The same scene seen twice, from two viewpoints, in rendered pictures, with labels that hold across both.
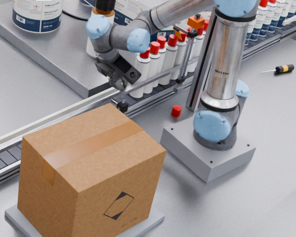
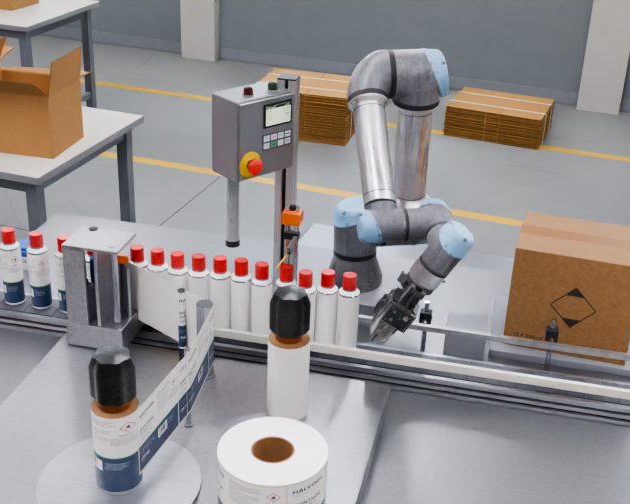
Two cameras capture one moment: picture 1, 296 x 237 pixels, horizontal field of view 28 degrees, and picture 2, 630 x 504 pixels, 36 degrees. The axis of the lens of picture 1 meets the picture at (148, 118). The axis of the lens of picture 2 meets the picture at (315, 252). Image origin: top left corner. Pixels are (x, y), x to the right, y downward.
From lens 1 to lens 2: 3.25 m
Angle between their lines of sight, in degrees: 91
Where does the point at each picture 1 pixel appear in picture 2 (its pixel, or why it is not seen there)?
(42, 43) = (337, 470)
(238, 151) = not seen: hidden behind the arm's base
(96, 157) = (597, 232)
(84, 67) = (344, 407)
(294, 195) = not seen: hidden behind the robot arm
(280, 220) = (399, 251)
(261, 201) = (388, 262)
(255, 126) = not seen: hidden behind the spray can
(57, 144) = (619, 251)
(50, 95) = (422, 434)
